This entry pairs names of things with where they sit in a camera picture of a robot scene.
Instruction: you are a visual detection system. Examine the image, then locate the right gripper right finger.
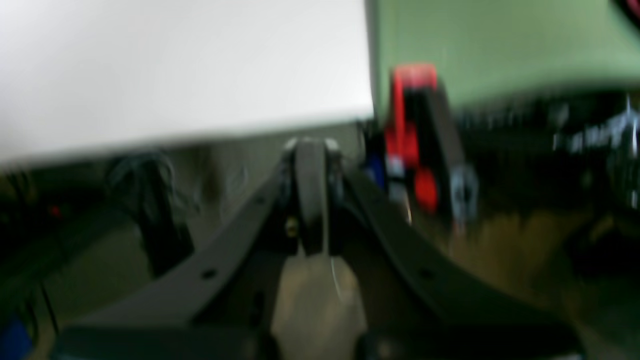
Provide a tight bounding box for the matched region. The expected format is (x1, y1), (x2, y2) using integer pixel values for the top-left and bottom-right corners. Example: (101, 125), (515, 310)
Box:
(325, 140), (583, 360)

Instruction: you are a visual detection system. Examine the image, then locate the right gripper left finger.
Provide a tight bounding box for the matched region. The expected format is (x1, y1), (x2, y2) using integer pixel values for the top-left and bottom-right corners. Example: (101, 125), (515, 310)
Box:
(50, 139), (329, 360)

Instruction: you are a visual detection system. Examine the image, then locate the red clamp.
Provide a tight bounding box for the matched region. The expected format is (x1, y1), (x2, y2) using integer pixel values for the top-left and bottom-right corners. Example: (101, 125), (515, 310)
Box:
(384, 63), (479, 224)

